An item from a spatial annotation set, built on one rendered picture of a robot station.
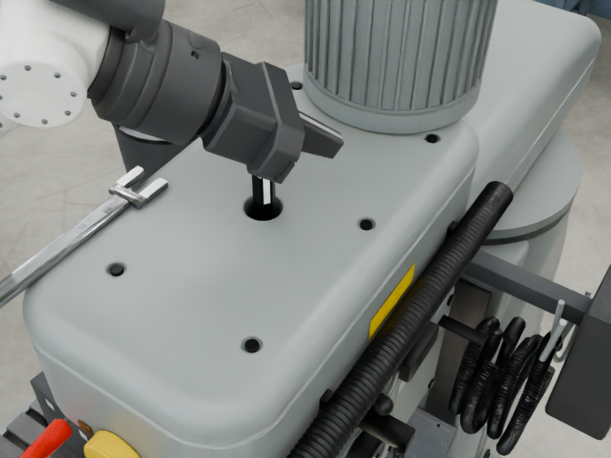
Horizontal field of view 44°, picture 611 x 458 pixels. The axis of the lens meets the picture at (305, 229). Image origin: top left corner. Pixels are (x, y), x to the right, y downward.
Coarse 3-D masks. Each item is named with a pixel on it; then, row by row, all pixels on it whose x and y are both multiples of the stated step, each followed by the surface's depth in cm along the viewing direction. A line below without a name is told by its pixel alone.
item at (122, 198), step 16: (128, 176) 74; (112, 192) 72; (128, 192) 72; (144, 192) 72; (160, 192) 73; (96, 208) 70; (112, 208) 70; (80, 224) 69; (96, 224) 69; (64, 240) 67; (80, 240) 68; (32, 256) 66; (48, 256) 66; (64, 256) 67; (16, 272) 65; (32, 272) 65; (0, 288) 63; (16, 288) 63; (0, 304) 62
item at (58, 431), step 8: (56, 424) 75; (64, 424) 75; (72, 424) 76; (48, 432) 75; (56, 432) 75; (64, 432) 75; (40, 440) 74; (48, 440) 74; (56, 440) 75; (64, 440) 75; (32, 448) 74; (40, 448) 74; (48, 448) 74; (56, 448) 75; (24, 456) 73; (32, 456) 73; (40, 456) 73; (48, 456) 74
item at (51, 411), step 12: (36, 384) 145; (48, 384) 145; (36, 396) 148; (48, 396) 143; (48, 408) 147; (48, 420) 153; (72, 432) 145; (72, 444) 151; (84, 444) 144; (84, 456) 150
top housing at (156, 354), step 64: (448, 128) 81; (192, 192) 73; (320, 192) 73; (384, 192) 74; (448, 192) 77; (128, 256) 67; (192, 256) 67; (256, 256) 67; (320, 256) 67; (384, 256) 69; (64, 320) 62; (128, 320) 62; (192, 320) 62; (256, 320) 62; (320, 320) 63; (384, 320) 75; (64, 384) 66; (128, 384) 59; (192, 384) 58; (256, 384) 58; (320, 384) 65; (192, 448) 58; (256, 448) 60
